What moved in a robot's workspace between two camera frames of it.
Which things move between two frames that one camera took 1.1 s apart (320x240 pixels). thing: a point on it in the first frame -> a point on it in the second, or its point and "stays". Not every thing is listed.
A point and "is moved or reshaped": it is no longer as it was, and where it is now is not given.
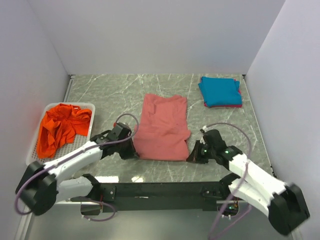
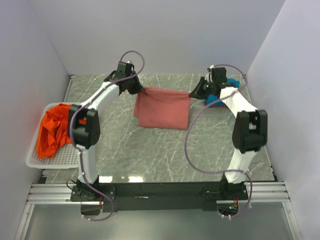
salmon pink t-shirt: (163, 132) is moved or reshaped
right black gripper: (195, 156) -> (197, 92)
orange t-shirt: (60, 125) stays
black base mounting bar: (159, 196) stays
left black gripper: (131, 153) -> (138, 88)
